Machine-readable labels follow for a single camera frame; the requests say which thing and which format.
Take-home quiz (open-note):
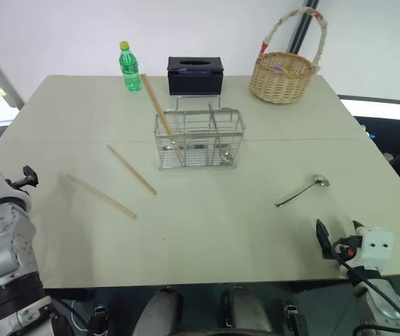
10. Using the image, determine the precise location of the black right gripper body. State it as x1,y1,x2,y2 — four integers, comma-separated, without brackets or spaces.
335,236,362,261

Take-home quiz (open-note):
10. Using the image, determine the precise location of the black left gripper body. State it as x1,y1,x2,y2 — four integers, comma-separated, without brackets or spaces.
5,176,26,190

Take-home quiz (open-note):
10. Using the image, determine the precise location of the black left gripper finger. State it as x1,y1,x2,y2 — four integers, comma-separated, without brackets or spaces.
22,164,40,188

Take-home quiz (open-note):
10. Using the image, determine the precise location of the metal spoon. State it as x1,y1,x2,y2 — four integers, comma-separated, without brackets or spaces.
274,174,330,208
210,111,233,166

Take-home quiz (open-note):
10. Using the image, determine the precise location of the wooden chopstick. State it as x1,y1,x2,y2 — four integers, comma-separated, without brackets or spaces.
141,73,187,167
66,174,138,220
139,73,185,168
106,143,158,196

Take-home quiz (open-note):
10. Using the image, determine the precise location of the black furniture with blue light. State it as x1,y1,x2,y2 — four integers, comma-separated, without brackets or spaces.
353,115,400,155

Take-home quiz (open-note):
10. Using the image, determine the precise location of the grey rounded shape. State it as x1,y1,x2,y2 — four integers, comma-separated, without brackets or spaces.
220,286,275,336
131,287,184,336

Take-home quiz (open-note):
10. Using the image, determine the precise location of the green plastic bottle yellow cap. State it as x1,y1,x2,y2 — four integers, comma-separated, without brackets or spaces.
118,41,143,93

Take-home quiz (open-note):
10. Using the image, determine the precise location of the purple yellow item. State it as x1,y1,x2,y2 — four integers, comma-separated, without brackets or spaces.
271,64,294,76

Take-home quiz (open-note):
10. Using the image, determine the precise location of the black tissue box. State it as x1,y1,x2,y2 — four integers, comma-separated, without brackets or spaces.
166,55,224,97

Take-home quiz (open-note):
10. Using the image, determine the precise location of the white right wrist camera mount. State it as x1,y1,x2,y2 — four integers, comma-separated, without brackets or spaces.
355,226,395,262

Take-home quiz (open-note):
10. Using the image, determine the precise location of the grey window frame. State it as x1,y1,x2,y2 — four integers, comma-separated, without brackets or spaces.
0,33,25,111

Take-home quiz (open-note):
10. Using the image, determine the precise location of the metal wire cutlery rack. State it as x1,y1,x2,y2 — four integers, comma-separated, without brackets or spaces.
154,94,246,172

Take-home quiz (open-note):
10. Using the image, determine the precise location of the wicker basket with handle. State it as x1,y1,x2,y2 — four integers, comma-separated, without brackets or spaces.
249,6,328,105

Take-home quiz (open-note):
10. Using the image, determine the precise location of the dark vertical wall post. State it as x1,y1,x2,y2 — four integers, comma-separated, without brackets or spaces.
290,0,322,54

